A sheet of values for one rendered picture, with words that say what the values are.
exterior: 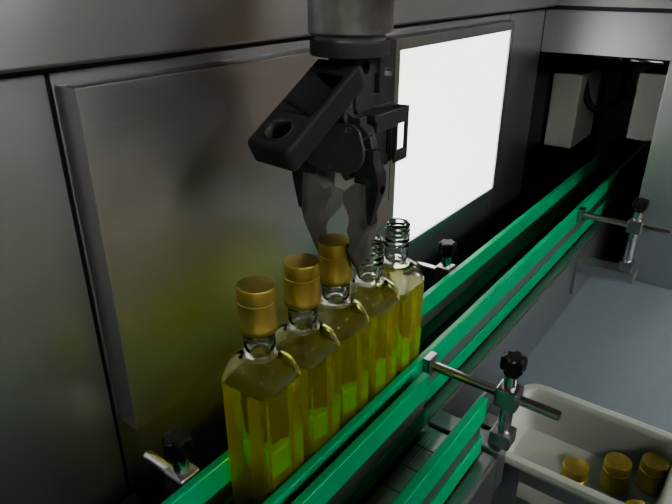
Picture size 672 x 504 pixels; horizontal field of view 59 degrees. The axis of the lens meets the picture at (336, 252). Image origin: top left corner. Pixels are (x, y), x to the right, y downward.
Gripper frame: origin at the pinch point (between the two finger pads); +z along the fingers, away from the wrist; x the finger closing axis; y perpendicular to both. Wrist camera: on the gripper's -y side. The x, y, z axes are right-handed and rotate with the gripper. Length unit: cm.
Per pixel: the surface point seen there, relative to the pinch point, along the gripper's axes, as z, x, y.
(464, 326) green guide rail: 19.4, -4.6, 24.2
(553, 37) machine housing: -12, 11, 98
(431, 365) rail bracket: 18.9, -5.5, 12.7
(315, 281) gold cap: 0.2, -1.9, -5.9
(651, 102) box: 1, -10, 107
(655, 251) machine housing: 32, -19, 97
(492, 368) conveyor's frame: 30.8, -6.5, 32.8
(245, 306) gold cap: 0.0, -0.2, -13.2
